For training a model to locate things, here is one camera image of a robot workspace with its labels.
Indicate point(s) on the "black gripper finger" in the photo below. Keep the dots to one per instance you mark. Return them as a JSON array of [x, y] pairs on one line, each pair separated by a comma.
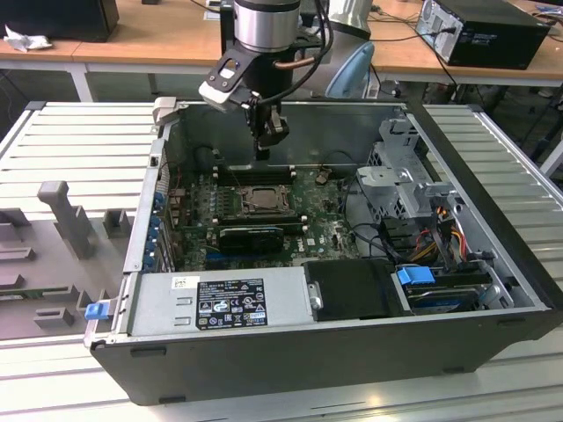
[[275, 129], [253, 118]]

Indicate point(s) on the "silver square CPU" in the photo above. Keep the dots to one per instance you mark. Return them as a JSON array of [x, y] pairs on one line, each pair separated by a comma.
[[267, 198]]

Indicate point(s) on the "black RAM slot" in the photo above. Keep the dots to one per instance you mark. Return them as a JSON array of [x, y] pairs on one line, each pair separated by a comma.
[[255, 179], [255, 170], [259, 219], [290, 227]]

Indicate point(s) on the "CPU socket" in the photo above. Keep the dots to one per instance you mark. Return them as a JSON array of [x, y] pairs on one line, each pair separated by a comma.
[[246, 211]]

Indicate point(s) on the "black graphics card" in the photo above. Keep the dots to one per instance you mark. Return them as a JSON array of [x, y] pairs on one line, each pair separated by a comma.
[[250, 241]]

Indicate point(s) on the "green motherboard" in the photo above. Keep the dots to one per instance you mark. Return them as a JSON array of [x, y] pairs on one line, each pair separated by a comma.
[[325, 237]]

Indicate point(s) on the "wooden desk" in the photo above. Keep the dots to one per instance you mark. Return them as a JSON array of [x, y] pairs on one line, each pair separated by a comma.
[[154, 39], [404, 53]]

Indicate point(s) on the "silver metal disk bay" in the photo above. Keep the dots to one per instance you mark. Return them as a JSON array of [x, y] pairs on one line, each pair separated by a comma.
[[396, 180]]

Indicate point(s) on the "blue card retainer strip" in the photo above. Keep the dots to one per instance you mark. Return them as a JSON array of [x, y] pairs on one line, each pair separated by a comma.
[[154, 233]]

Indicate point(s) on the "black plastic shroud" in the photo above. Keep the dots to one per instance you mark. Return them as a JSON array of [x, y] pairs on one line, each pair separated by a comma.
[[352, 290]]

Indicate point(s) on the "hard disk in blue carrier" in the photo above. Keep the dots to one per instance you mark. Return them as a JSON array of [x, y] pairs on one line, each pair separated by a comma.
[[415, 279]]

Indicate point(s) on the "silver power supply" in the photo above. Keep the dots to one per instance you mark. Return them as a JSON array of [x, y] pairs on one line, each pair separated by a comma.
[[154, 307]]

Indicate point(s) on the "black box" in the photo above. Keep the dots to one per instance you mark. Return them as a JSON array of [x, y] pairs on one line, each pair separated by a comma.
[[57, 17]]

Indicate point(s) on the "black desktop computer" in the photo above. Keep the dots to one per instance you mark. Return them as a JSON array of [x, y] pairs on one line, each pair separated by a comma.
[[497, 44]]

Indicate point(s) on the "black open PC case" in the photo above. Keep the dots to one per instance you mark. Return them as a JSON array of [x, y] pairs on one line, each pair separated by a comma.
[[308, 365]]

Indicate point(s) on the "crumpled white paper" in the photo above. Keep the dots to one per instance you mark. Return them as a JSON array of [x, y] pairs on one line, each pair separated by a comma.
[[26, 40]]

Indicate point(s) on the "blue plastic case latch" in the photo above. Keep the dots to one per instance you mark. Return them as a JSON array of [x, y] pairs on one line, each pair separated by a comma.
[[96, 311]]

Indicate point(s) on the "grey parts rack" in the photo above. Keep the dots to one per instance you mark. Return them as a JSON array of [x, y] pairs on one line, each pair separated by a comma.
[[44, 272]]

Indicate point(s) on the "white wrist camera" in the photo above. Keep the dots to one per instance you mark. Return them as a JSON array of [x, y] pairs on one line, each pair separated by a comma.
[[220, 99]]

